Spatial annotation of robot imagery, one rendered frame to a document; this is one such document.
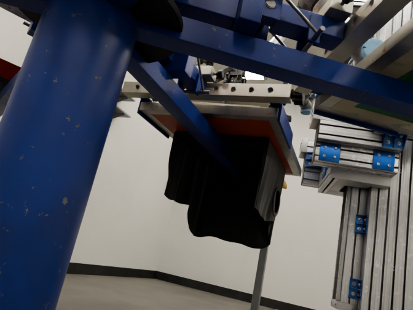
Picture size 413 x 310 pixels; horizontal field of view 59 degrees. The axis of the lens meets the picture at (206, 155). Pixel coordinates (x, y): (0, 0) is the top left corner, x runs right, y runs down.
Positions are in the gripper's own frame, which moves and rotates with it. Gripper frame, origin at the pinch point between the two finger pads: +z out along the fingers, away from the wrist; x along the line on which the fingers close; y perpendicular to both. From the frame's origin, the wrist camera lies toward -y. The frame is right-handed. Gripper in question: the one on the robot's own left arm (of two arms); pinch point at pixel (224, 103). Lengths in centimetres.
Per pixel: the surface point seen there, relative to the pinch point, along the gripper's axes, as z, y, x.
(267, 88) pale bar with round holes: 6.9, 25.8, -27.1
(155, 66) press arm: 19, 3, -62
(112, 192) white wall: 16, -200, 211
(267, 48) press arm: 18, 36, -68
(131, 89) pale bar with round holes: 8.4, -29.9, -27.1
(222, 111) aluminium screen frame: 12.4, 7.9, -19.0
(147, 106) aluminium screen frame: 11.7, -25.9, -19.0
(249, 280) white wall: 83, -62, 367
